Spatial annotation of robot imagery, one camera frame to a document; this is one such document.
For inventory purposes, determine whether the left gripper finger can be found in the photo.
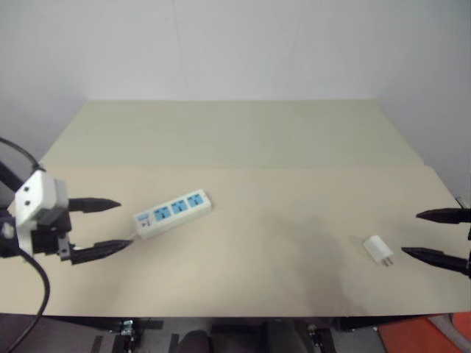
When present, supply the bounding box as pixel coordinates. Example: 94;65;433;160
67;197;122;215
69;239;135;266

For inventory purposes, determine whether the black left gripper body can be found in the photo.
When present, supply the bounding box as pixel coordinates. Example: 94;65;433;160
31;208;80;264

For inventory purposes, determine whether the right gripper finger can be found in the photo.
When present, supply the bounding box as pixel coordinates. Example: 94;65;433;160
400;246;471;276
415;207;471;225

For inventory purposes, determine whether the white charger plug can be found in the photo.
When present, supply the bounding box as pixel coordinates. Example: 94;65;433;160
363;235;395;269

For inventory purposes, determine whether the white blue power strip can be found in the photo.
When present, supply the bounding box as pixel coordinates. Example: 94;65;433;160
132;188;216;242

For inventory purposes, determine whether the orange object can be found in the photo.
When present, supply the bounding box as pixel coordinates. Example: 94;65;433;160
378;311;471;353

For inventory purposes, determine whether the dark rounded shape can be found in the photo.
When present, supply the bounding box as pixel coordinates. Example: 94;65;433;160
176;329;215;353

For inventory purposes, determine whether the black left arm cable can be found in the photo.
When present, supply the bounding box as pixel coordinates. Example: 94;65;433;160
0;137;52;353

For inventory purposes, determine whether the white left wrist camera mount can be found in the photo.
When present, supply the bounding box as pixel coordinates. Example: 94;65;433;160
13;170;70;255

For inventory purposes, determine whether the grey hose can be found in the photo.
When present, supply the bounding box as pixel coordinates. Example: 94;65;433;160
429;313;465;353

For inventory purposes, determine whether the black table frame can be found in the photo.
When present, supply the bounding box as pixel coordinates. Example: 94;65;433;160
43;312;456;353

